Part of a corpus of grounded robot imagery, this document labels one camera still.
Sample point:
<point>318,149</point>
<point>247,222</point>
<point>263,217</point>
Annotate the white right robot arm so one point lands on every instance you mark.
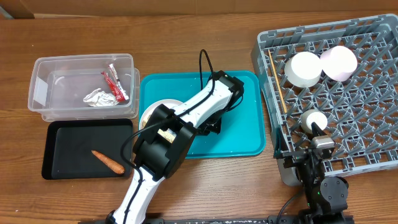
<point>326,196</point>

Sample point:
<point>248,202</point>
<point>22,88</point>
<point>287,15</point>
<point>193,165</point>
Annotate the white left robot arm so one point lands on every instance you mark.
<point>156,151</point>

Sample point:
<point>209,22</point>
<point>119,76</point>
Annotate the black plastic tray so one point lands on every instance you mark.
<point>69,146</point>

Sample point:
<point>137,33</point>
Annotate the grey dishwasher rack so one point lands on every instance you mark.
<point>361,112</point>

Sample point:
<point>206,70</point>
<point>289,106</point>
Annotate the orange carrot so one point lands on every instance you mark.
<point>113,165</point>

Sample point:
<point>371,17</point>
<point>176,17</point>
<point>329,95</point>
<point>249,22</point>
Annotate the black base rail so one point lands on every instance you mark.
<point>248,220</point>

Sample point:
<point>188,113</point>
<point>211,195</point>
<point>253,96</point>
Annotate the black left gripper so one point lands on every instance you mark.
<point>204,130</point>

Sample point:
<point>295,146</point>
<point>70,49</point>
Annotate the teal serving tray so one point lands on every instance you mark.
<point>242,129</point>

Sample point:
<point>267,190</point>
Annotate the clear plastic bin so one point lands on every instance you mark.
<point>59,84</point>

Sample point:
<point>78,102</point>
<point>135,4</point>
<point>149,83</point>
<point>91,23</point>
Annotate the large white plate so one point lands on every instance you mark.
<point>170,103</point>

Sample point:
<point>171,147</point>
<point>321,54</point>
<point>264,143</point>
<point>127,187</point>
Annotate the red snack wrapper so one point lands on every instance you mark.
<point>114,83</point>

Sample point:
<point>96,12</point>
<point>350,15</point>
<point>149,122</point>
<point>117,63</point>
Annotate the small white cup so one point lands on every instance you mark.
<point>313,116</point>

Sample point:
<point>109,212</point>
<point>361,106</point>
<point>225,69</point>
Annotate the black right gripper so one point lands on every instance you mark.
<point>293,157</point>

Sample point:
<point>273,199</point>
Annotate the wooden chopstick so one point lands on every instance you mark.
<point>277,82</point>

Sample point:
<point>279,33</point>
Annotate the white bowl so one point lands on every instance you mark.
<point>303,69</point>

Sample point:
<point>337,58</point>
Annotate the white tissue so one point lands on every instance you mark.
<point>98,97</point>

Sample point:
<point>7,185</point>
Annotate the small pink plate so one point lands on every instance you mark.
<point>339,63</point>

